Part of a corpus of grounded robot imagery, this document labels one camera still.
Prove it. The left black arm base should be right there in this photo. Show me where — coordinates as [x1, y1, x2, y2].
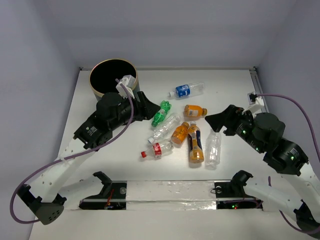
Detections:
[79, 171, 128, 210]

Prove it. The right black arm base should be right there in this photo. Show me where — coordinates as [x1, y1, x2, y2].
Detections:
[210, 170, 263, 210]

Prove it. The purple cable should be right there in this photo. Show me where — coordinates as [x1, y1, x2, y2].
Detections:
[257, 93, 320, 235]
[9, 83, 135, 224]

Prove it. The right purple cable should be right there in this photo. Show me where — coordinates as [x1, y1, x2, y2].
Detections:
[257, 93, 320, 235]

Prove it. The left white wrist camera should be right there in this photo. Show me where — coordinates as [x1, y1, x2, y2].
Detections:
[115, 75, 136, 99]

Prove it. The red label cola bottle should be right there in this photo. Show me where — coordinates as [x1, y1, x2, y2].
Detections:
[140, 139, 174, 159]

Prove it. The metal rail at table edge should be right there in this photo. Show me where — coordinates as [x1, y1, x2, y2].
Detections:
[249, 67, 269, 113]

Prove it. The silver foil tape strip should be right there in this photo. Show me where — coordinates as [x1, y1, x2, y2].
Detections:
[125, 180, 217, 211]

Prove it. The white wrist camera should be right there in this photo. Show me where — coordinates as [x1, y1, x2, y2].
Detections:
[242, 92, 265, 114]
[115, 75, 136, 99]

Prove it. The clear bottle white cap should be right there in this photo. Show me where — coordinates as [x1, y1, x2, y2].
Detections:
[147, 113, 182, 144]

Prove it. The tall orange blue tea bottle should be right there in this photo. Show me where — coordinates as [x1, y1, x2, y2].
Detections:
[187, 121, 204, 164]

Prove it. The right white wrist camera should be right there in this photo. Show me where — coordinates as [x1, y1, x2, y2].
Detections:
[242, 92, 265, 114]

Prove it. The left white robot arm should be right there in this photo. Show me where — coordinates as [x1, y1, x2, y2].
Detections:
[10, 91, 160, 225]

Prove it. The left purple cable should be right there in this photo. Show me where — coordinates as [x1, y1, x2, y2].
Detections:
[9, 83, 135, 224]

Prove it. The dark bin with gold rim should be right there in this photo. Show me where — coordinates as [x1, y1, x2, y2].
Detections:
[89, 59, 140, 101]

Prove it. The small orange bottle barcode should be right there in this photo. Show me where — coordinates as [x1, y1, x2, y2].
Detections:
[183, 104, 208, 118]

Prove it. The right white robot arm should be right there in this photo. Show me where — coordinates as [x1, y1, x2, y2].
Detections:
[205, 105, 320, 239]

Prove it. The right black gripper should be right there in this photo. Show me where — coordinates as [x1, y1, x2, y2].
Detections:
[204, 102, 265, 152]

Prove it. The blue label water bottle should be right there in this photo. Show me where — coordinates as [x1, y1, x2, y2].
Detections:
[168, 82, 205, 99]

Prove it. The clear crushed bottle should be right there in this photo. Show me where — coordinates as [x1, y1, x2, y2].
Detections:
[204, 130, 222, 170]

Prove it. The small orange floral bottle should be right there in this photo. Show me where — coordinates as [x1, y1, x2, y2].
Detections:
[170, 122, 190, 146]

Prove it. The green plastic bottle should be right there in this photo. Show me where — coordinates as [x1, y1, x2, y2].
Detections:
[151, 100, 172, 128]

